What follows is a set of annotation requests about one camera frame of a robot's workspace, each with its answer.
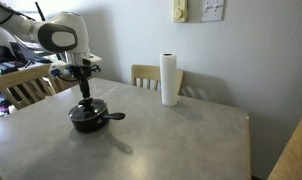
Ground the light wooden furniture edge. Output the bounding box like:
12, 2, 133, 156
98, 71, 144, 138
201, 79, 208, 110
266, 103, 302, 180

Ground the blue cable connector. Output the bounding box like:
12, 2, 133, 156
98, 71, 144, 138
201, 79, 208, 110
50, 68, 72, 77

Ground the black pot with long handle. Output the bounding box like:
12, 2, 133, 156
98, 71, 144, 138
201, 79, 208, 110
68, 99, 127, 134

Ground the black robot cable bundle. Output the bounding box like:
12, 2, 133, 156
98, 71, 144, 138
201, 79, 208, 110
0, 0, 36, 26

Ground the white light switch plate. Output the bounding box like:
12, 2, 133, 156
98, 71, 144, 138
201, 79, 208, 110
200, 0, 226, 23

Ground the black antenna rod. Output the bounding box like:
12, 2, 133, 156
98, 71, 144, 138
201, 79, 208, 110
34, 1, 47, 22

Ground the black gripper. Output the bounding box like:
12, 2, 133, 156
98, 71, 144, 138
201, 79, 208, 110
69, 64, 93, 100

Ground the dark clutter pile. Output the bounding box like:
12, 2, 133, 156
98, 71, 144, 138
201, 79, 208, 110
0, 43, 54, 77

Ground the glass lid with black knob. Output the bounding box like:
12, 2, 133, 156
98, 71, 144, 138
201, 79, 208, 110
68, 97, 108, 122

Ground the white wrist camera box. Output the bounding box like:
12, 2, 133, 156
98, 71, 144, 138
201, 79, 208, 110
78, 54, 103, 66

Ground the white paper towel roll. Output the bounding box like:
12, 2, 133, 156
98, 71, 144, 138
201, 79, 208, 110
159, 51, 179, 107

